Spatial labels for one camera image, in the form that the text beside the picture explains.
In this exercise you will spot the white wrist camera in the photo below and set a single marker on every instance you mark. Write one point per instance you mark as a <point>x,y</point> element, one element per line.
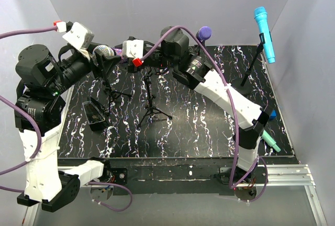
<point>132,49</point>
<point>80,38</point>

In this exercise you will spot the aluminium frame rail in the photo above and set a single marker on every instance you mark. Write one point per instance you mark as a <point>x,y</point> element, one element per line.
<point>290,199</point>

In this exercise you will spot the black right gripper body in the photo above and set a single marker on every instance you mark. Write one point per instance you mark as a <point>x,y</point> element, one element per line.
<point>132,69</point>

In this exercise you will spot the small blue block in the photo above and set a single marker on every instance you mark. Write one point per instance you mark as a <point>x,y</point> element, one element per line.
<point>273,115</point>

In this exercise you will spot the mint green microphone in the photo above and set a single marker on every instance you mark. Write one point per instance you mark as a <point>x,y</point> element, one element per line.
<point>270,141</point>

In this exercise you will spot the purple glitter silver mesh microphone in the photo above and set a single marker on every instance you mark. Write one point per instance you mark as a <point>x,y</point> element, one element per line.
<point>107,51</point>

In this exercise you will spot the bright blue microphone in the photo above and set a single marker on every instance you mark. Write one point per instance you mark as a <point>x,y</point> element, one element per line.
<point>260,16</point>

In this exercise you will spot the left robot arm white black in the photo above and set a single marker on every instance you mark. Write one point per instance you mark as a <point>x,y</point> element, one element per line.
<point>38,118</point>

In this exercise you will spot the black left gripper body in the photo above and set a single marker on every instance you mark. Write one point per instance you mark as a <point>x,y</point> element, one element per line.
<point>98,70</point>

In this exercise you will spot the black right round base stand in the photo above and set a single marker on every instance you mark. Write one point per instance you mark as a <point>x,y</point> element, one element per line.
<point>243,85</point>

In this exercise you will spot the black round base stand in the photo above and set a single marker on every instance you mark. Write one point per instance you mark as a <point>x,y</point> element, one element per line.
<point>243,85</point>
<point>198,49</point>

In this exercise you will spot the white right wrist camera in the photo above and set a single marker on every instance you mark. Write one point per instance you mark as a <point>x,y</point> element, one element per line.
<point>132,49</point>

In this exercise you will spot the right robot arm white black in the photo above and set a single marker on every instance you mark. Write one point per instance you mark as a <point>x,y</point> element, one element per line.
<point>172,52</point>

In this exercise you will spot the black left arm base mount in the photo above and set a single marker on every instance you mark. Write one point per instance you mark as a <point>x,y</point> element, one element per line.
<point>117,176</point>

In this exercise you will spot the purple foam head microphone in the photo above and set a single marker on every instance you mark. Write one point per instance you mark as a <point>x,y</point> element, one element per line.
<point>204,33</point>

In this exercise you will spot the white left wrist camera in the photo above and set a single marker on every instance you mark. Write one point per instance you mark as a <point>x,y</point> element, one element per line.
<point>80,38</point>

